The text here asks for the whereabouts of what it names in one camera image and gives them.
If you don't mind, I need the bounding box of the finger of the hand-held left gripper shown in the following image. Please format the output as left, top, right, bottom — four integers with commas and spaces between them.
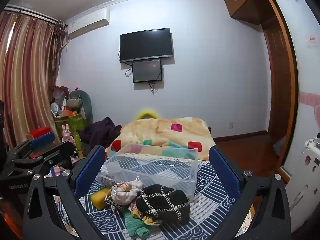
5, 141, 75, 178
7, 131, 56, 162

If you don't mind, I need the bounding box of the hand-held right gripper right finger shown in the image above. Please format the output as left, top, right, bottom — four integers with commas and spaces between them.
208, 146, 292, 240

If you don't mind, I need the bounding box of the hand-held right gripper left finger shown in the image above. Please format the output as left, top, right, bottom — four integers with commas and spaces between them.
22, 144, 107, 240

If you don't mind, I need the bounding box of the yellow sponge block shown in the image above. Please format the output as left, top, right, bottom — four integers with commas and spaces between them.
90, 187, 112, 211

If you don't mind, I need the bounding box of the white drawstring pouch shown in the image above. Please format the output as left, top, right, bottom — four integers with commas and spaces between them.
111, 179, 144, 207

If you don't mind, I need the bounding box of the clear plastic storage box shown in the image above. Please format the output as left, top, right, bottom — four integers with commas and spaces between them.
101, 143, 199, 201

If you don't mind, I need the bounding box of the yellow floral cloth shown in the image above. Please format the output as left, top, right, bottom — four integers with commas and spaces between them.
128, 201, 161, 227

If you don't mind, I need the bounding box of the black hat with silver chains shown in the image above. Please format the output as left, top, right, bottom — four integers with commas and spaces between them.
136, 184, 191, 224

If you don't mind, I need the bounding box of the green knitted cloth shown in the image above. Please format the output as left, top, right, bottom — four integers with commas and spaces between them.
124, 211, 152, 238

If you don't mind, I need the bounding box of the red box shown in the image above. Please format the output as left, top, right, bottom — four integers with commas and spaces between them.
27, 127, 52, 139

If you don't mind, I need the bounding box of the green bottle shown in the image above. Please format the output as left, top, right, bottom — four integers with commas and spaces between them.
73, 133, 82, 152

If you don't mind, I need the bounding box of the pink rabbit toy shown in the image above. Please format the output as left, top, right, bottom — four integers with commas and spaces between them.
61, 124, 76, 146

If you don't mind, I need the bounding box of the green cardboard box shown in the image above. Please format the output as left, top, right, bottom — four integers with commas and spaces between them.
68, 113, 86, 133

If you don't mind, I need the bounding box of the dark purple cloth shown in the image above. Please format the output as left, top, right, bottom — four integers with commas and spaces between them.
79, 117, 123, 156

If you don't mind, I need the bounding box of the grey plush toy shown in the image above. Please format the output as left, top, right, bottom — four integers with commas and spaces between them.
66, 89, 94, 123

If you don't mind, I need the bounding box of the red striped curtain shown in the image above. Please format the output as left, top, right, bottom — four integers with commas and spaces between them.
0, 11, 66, 151

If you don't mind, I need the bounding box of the orange blanket with coloured squares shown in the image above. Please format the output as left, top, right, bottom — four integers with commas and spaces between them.
105, 117, 217, 161

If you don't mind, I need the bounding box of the yellow plush object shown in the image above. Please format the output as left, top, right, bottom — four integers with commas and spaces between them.
135, 108, 159, 121

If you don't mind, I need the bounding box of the white cabinet with stickers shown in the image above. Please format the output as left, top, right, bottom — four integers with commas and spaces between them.
289, 132, 320, 233

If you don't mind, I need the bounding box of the wooden wardrobe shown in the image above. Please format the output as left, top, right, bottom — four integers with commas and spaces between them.
223, 0, 300, 181

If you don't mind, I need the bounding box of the white air conditioner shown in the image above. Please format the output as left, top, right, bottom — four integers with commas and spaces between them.
67, 8, 111, 41

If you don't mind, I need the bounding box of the white sliding door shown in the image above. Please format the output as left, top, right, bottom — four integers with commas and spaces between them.
269, 0, 320, 233

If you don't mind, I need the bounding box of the curtain rod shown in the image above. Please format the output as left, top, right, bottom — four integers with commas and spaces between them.
4, 4, 67, 27

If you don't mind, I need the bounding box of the small black wall monitor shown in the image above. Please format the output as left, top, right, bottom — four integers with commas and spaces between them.
132, 59, 163, 84

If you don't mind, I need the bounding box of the large black wall television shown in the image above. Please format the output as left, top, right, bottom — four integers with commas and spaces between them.
119, 28, 174, 63

